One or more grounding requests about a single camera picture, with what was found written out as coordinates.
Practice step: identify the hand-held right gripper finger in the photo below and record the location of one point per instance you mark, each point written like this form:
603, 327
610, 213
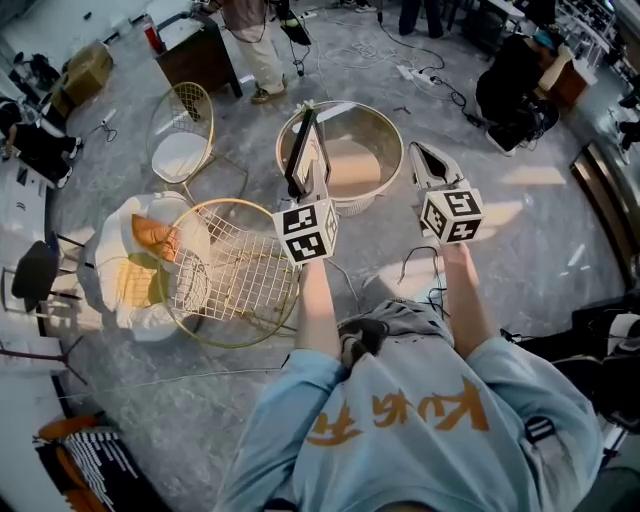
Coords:
442, 170
420, 165

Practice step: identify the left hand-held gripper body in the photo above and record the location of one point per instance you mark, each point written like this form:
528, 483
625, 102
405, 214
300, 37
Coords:
300, 230

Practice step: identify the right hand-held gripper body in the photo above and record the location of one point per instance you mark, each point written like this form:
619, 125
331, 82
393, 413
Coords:
450, 215

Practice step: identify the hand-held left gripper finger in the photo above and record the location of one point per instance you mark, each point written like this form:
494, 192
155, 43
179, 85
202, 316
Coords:
316, 186

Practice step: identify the black framed picture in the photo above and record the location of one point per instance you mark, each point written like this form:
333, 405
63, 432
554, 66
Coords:
310, 155

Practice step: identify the person's left forearm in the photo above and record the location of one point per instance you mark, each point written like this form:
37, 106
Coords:
315, 310

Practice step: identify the person's right forearm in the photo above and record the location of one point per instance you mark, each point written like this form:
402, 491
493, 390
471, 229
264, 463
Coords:
465, 300

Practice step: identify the round glass side table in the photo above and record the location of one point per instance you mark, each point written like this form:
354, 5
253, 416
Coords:
360, 135

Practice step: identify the white artificial flower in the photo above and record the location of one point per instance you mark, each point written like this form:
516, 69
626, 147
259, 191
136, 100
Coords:
307, 104

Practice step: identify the white power strip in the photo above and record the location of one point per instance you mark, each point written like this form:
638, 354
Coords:
415, 75

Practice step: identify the grey printed trousers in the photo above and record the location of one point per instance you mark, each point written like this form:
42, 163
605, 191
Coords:
415, 330

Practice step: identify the person's shoe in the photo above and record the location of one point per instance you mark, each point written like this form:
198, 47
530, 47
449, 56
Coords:
365, 332

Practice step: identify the yellow-green cushion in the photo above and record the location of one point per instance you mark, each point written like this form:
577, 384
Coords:
142, 280

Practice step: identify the dark wooden desk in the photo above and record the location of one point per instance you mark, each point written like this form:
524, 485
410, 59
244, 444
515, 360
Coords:
200, 55

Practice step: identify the white beanbag seat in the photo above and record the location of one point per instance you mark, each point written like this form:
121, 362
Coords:
115, 235

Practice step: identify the black bag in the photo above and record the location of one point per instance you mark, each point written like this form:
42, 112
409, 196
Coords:
575, 360

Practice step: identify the cardboard box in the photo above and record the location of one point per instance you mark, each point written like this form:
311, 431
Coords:
82, 75

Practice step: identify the light blue printed sweatshirt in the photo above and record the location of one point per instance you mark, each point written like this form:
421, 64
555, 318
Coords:
400, 475

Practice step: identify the black chair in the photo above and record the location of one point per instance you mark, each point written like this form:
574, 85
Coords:
35, 270

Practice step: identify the dark bare branch decoration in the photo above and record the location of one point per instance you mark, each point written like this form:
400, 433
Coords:
50, 356

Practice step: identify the white cabinet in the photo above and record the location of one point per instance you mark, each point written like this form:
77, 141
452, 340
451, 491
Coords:
20, 200

